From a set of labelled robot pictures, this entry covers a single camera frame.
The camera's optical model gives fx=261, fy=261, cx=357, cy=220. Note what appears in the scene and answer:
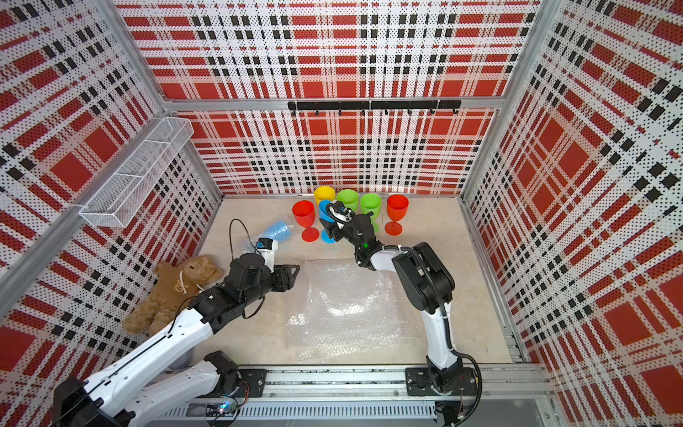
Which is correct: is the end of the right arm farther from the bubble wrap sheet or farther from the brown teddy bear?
the brown teddy bear

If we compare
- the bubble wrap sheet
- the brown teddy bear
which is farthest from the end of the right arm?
the brown teddy bear

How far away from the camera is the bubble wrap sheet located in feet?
2.63

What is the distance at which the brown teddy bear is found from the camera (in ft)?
2.53

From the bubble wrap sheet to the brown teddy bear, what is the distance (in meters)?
0.35
